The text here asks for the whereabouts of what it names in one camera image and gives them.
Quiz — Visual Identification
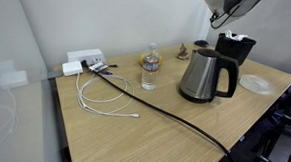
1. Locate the white paper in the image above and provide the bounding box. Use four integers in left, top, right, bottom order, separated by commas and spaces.
224, 28, 249, 42

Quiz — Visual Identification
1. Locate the brown crumpled paper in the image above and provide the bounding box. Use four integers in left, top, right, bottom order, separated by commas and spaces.
176, 42, 192, 61

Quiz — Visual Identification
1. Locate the black plastic bin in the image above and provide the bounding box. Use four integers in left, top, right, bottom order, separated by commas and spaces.
213, 32, 258, 68

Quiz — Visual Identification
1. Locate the clear plastic water bottle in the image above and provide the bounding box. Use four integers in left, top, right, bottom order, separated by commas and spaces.
140, 41, 163, 92

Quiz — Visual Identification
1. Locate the silver adapter hub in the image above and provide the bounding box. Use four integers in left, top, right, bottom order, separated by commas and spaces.
88, 61, 110, 73

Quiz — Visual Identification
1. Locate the white box with ports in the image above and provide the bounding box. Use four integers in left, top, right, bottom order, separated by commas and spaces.
65, 46, 107, 67

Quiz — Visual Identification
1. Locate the black computer mouse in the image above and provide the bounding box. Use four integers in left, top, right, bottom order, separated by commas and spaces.
193, 38, 210, 48

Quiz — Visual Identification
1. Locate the white charger brick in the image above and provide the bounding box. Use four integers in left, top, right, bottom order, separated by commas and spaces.
61, 60, 84, 78

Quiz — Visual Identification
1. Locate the clear tape roll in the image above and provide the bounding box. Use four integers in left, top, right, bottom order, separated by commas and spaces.
238, 73, 276, 96

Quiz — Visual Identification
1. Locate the thick black cable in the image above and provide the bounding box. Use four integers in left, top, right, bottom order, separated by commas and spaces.
75, 60, 240, 162

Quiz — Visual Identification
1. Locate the steel kettle with black handle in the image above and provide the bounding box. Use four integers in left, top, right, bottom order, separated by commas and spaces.
177, 47, 241, 106

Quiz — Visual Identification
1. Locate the white charging cable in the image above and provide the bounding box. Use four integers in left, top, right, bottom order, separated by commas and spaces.
74, 71, 143, 119

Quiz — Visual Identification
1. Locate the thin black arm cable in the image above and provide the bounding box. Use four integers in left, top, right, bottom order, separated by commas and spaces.
208, 0, 258, 32

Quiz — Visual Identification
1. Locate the black metal frame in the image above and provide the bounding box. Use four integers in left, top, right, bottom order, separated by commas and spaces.
247, 68, 291, 162

